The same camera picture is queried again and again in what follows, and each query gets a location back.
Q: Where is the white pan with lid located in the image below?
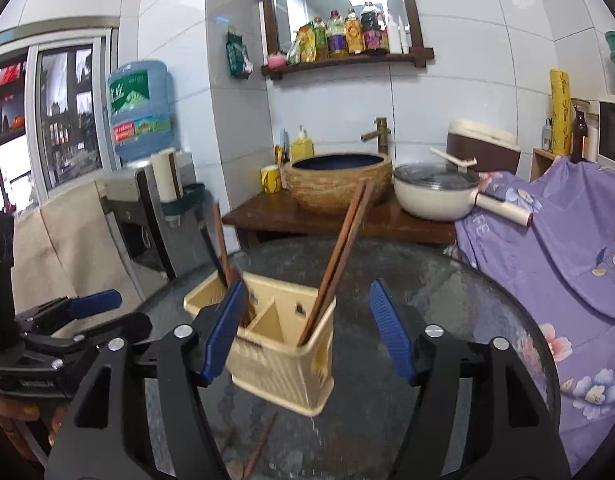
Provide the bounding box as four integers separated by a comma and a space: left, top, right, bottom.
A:
392, 162, 535, 229

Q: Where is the brass faucet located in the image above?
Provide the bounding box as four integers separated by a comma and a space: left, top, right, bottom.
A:
360, 117, 390, 154

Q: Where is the sliding window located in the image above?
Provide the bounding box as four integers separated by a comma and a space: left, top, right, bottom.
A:
0, 26, 119, 213

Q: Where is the cooking oil bottle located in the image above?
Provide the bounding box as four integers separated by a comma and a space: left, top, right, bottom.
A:
327, 9, 347, 57

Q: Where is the white rice paddle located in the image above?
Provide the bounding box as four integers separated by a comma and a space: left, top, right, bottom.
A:
429, 146, 479, 169

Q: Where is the woven basin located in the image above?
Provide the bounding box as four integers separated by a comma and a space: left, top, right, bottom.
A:
282, 152, 393, 214

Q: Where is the small wooden shelf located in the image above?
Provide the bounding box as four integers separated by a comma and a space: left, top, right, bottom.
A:
529, 147, 559, 182

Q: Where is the beige plastic utensil holder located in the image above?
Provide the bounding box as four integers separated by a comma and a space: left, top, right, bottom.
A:
183, 269, 337, 417

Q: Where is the yellow mug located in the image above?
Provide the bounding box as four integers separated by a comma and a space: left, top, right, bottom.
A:
260, 163, 283, 194

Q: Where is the brown and white rice cooker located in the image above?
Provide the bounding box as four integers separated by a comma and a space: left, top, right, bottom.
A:
446, 118, 523, 174

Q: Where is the green label bottle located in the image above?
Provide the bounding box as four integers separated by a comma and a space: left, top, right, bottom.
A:
312, 17, 329, 60

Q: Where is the green wall packet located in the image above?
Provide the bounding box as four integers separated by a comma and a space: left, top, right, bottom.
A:
225, 29, 253, 80

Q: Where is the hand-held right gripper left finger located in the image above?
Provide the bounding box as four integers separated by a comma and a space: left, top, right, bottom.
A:
44, 279, 249, 480

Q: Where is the wooden counter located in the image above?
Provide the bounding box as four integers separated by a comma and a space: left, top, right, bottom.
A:
220, 191, 459, 249

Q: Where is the thin black chopstick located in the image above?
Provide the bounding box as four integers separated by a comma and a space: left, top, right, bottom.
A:
203, 201, 232, 285

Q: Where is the yellow label bottle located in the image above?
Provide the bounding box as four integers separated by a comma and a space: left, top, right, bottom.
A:
345, 8, 363, 55

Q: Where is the yellow soap bottle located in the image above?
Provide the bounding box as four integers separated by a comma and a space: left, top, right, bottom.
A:
290, 125, 315, 160

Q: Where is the round glass table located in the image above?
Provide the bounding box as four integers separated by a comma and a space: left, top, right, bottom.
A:
142, 236, 561, 480

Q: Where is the wooden framed mirror shelf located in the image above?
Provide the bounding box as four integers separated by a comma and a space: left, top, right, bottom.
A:
254, 0, 435, 82

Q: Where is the brown glass bottle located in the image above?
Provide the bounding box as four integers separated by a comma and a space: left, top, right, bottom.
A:
569, 104, 589, 164

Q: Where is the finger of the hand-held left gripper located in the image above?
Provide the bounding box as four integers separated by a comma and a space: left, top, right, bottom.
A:
72, 311, 154, 357
14, 289, 124, 337

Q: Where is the water dispenser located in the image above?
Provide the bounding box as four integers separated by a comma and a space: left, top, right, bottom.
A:
96, 152, 224, 283

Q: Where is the person's left hand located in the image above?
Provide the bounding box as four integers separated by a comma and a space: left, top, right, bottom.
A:
43, 402, 70, 452

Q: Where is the dark soy sauce bottle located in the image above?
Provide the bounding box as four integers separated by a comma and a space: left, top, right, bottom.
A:
361, 1, 389, 54

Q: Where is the blue water jug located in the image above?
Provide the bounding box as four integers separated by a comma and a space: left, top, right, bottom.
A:
106, 59, 173, 164

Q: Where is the yellow film roll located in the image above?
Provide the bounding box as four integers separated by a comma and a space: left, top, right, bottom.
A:
548, 68, 573, 156

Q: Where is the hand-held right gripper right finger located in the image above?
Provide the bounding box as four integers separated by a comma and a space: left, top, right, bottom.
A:
369, 279, 572, 480

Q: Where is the yellow green packet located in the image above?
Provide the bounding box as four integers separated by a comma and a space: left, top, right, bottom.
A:
286, 23, 317, 66

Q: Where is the purple floral cloth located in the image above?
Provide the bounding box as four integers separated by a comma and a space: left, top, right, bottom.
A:
454, 156, 615, 477

